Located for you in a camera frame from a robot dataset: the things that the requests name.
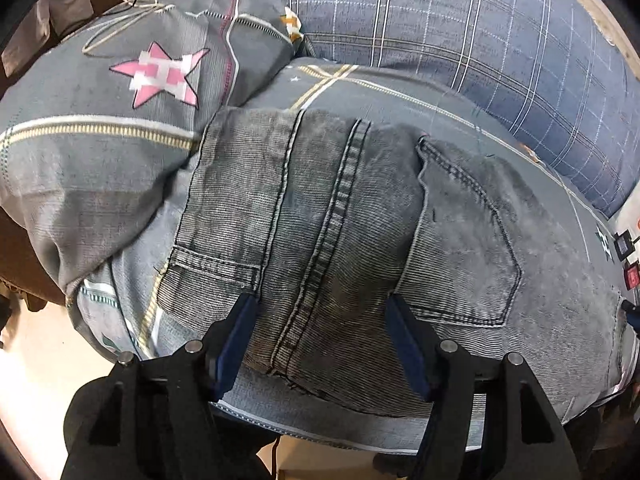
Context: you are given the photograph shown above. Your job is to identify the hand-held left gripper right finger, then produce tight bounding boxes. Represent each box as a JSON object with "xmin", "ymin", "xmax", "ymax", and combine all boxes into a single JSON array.
[{"xmin": 384, "ymin": 293, "xmax": 584, "ymax": 480}]

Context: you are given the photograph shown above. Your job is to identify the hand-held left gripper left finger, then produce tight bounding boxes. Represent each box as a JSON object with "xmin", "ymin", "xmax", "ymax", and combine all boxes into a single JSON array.
[{"xmin": 61, "ymin": 293, "xmax": 261, "ymax": 480}]

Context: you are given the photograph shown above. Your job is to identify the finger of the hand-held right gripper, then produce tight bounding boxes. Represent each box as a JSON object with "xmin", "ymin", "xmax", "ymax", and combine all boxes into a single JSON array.
[{"xmin": 620, "ymin": 299, "xmax": 640, "ymax": 345}]

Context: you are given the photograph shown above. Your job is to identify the grey denim pants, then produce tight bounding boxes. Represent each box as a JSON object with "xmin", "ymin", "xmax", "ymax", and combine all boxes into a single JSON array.
[{"xmin": 157, "ymin": 105, "xmax": 629, "ymax": 419}]

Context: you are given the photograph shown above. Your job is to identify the black square device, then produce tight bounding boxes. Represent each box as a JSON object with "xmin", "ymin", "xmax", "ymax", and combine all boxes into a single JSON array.
[{"xmin": 613, "ymin": 232, "xmax": 639, "ymax": 262}]

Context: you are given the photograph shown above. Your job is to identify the grey star-print pillow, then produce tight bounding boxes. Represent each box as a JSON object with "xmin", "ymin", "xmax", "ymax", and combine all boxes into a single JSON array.
[{"xmin": 0, "ymin": 0, "xmax": 307, "ymax": 307}]

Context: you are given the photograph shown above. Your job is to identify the grey star-print bedsheet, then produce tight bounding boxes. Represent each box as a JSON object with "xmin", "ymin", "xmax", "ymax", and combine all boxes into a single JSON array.
[{"xmin": 67, "ymin": 57, "xmax": 634, "ymax": 453}]

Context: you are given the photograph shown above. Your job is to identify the blue plaid blanket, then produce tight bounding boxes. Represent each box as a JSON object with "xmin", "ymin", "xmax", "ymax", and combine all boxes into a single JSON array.
[{"xmin": 210, "ymin": 0, "xmax": 640, "ymax": 219}]

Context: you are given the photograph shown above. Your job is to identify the light wooden bed frame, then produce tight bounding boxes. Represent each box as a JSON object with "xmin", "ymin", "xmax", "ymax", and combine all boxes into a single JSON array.
[{"xmin": 542, "ymin": 0, "xmax": 640, "ymax": 82}]

